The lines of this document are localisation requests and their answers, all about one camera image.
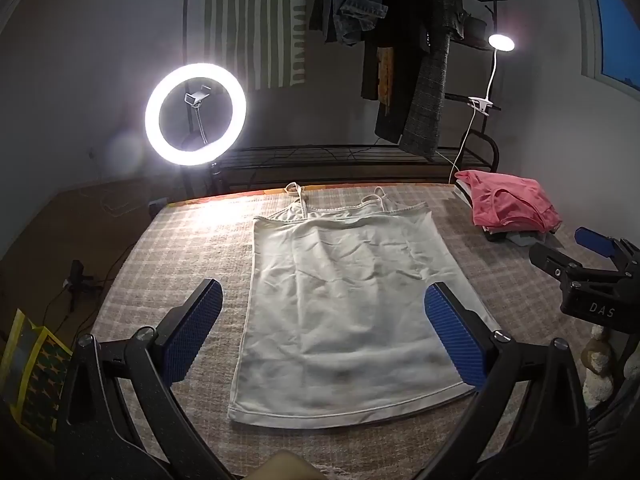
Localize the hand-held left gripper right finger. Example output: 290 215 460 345
415 282 591 480

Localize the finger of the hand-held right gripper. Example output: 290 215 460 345
530 243 583 283
575 227 640 273

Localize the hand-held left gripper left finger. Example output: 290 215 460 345
55 278 236 480

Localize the white camisole top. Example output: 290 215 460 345
227 186 501 430

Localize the pile of folded clothes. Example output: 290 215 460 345
452 180 566 248

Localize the black metal clothes rack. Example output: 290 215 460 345
182 0 503 196

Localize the person's right hand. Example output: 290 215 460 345
582 325 615 408

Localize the pink garment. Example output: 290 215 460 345
454 170 562 233

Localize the checked beige blanket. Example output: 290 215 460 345
87 182 616 480

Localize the small black tripod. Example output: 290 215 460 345
62 260 106 312

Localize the person's grey padded garment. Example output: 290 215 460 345
587 380 640 480

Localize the yellow patterned bag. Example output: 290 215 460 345
0 308 73 433

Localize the window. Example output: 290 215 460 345
587 0 640 93

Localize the white clip lamp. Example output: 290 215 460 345
467 34 516 116

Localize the phone holder clamp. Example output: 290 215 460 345
184 85 211 108

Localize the yellow patterned garment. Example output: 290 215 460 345
376 46 396 107

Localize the black hanging garment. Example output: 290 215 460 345
360 0 436 143

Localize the blue denim jacket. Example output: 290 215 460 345
309 0 388 46

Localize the white lamp cable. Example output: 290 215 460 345
447 110 476 183

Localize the white ring light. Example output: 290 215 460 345
144 62 248 167

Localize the striped wall hanging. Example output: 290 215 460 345
202 0 308 92

